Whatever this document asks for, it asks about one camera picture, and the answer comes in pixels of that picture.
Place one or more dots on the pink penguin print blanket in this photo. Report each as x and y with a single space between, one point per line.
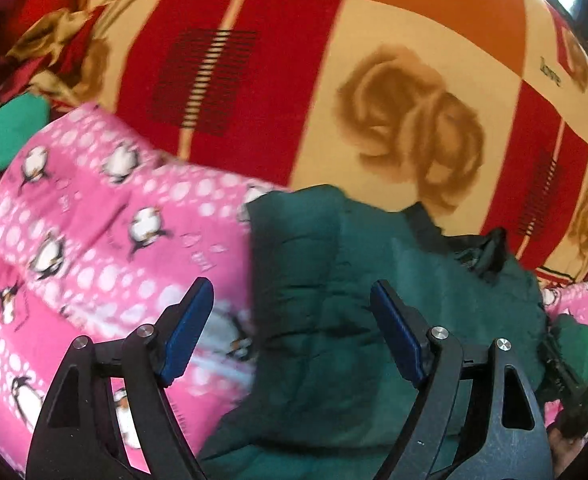
98 220

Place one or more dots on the dark green puffer jacket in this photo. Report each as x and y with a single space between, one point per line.
324 320

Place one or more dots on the bright green cloth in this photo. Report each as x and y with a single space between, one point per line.
8 135

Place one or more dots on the red cream rose print blanket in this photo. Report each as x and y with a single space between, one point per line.
294 75

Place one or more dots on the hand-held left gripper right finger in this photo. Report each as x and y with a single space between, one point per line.
399 327

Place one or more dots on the red shiny cloth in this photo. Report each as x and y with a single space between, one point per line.
18 5

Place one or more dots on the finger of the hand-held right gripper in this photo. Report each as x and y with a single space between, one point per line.
559 365

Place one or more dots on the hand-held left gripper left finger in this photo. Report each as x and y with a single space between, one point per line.
186 330

